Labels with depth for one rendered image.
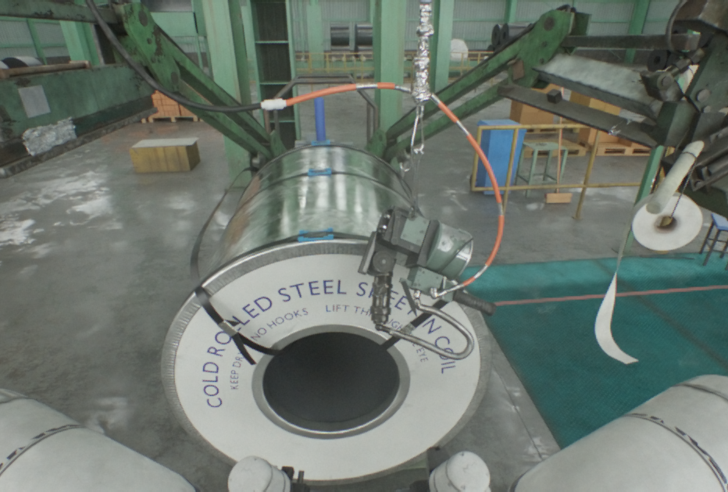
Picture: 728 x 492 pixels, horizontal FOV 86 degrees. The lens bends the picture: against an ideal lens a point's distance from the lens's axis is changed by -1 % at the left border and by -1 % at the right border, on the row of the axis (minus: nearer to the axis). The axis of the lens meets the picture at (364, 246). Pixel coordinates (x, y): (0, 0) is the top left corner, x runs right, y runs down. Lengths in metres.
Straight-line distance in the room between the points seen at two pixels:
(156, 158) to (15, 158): 6.45
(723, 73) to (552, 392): 1.96
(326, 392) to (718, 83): 1.67
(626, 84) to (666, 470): 1.14
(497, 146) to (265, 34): 4.19
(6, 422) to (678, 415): 0.64
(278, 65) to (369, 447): 6.45
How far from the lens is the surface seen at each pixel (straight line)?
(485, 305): 1.19
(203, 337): 1.45
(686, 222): 1.36
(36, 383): 3.36
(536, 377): 2.86
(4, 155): 1.00
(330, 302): 1.31
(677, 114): 1.34
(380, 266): 1.07
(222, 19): 5.81
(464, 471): 0.98
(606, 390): 2.96
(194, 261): 1.40
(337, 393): 1.87
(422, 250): 1.07
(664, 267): 4.66
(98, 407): 2.96
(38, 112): 1.09
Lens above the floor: 1.90
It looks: 27 degrees down
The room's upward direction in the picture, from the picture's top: straight up
